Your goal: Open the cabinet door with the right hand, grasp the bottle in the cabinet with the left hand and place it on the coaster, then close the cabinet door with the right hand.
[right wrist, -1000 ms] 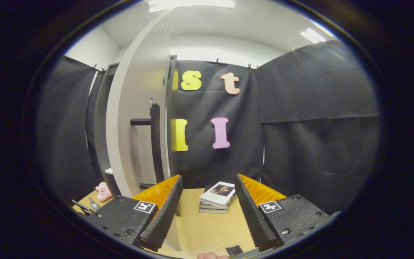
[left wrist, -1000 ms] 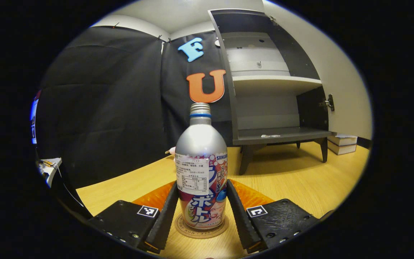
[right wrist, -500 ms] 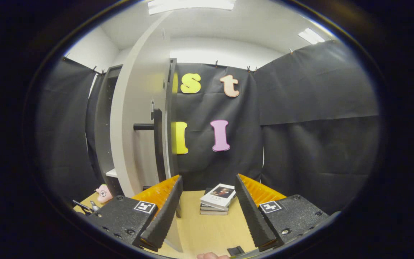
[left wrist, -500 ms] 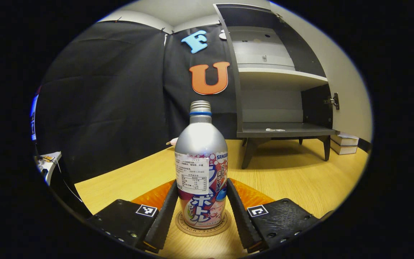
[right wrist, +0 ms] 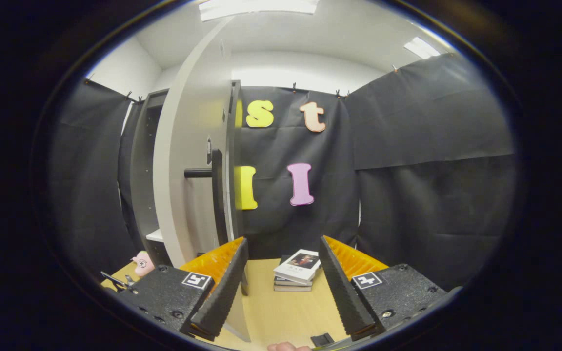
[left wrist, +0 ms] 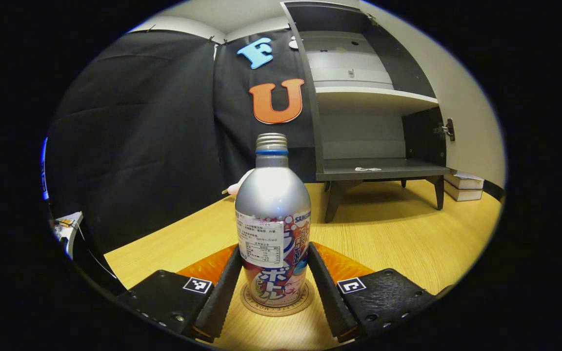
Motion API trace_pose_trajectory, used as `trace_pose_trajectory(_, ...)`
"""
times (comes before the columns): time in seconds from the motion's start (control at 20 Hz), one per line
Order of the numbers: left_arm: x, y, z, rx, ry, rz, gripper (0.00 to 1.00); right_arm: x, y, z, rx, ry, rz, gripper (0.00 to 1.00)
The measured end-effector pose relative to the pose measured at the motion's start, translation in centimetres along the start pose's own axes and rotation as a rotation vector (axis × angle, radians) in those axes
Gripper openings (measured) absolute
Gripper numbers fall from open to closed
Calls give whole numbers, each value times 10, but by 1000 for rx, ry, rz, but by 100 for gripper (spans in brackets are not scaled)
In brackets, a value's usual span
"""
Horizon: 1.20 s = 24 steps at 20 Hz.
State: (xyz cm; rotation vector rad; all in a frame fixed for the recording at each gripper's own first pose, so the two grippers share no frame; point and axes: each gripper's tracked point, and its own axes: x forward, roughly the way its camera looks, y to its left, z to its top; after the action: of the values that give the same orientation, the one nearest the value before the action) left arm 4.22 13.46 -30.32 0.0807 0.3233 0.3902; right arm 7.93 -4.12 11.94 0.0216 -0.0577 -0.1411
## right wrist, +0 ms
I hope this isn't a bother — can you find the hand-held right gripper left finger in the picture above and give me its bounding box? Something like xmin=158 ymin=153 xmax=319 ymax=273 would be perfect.
xmin=115 ymin=237 xmax=250 ymax=342

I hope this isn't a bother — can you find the black cabinet door handle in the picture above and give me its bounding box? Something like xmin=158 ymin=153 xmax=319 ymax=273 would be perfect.
xmin=184 ymin=149 xmax=224 ymax=245

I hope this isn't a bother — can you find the pink star plush toy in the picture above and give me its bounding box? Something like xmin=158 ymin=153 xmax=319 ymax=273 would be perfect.
xmin=131 ymin=251 xmax=156 ymax=277

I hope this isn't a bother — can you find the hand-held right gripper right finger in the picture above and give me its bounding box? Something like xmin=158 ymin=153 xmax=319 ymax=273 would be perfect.
xmin=319 ymin=235 xmax=450 ymax=342

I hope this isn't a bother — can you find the dark grey cabinet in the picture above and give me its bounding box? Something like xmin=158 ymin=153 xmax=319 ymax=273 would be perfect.
xmin=130 ymin=80 xmax=248 ymax=297

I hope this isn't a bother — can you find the black backdrop cloth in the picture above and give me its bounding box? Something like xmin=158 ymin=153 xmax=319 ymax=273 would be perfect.
xmin=49 ymin=53 xmax=516 ymax=293

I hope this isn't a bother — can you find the thin dark book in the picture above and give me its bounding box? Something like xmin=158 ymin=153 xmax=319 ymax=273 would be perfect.
xmin=275 ymin=275 xmax=313 ymax=287

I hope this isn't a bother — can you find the white book with picture cover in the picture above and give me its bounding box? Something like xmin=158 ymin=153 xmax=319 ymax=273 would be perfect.
xmin=274 ymin=249 xmax=321 ymax=285

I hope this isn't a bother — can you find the beige cabinet door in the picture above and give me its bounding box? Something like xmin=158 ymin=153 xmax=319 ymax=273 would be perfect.
xmin=153 ymin=16 xmax=251 ymax=343

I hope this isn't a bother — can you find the ceiling light panel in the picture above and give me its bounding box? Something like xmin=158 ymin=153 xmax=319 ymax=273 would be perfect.
xmin=198 ymin=0 xmax=320 ymax=22
xmin=404 ymin=37 xmax=442 ymax=60

